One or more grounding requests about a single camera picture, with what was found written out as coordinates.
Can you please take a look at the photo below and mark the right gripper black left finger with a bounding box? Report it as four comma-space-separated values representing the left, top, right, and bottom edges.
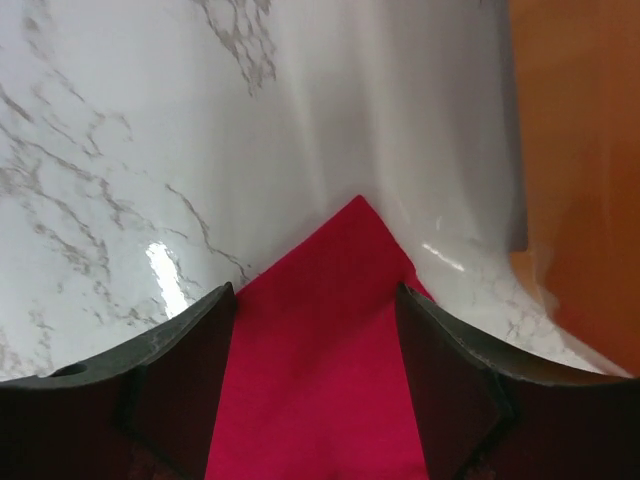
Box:
1, 283, 236, 479

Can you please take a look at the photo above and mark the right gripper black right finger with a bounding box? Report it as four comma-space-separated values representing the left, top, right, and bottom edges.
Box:
395, 285, 639, 479

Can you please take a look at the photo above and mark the red t shirt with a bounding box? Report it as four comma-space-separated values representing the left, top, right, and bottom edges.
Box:
206, 197, 426, 479

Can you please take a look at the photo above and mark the orange plastic basket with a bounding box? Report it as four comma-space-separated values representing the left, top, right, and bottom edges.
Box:
509, 1, 639, 375

